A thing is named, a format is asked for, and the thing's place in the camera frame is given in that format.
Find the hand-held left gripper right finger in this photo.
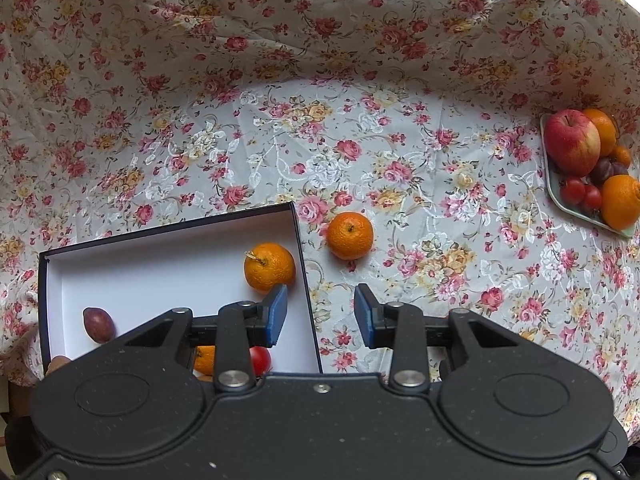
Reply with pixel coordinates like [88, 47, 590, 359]
[353, 283, 519, 395]

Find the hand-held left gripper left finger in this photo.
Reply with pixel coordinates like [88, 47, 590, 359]
[123, 284, 290, 395]

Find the mandarin orange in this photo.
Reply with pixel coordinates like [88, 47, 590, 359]
[192, 345, 217, 377]
[243, 242, 297, 295]
[326, 211, 375, 261]

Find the dark box with white inside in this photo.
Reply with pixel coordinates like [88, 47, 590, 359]
[37, 201, 324, 376]

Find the floral tablecloth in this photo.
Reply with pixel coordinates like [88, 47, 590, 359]
[0, 0, 640, 436]

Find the pale green tray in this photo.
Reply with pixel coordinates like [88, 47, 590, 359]
[538, 110, 640, 239]

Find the small red tomato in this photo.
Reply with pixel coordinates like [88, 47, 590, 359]
[559, 175, 587, 206]
[580, 184, 604, 212]

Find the red apple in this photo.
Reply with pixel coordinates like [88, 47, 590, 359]
[543, 108, 602, 177]

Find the large orange with stem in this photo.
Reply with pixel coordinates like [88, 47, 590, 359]
[599, 173, 640, 231]

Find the round orange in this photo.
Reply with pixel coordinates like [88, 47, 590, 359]
[582, 107, 619, 157]

